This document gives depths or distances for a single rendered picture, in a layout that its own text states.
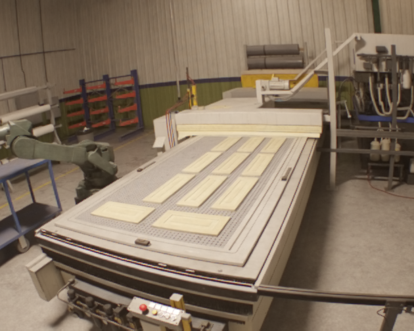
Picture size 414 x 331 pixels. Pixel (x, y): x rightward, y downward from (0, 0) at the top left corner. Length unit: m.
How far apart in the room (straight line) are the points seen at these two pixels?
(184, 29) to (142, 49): 1.64
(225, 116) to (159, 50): 5.77
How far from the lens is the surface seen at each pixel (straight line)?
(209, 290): 1.86
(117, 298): 2.33
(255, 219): 2.33
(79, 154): 3.72
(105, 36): 11.54
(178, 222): 2.34
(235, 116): 4.73
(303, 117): 4.50
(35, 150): 3.62
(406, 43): 5.49
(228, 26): 9.24
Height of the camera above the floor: 1.96
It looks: 18 degrees down
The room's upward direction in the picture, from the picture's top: 6 degrees counter-clockwise
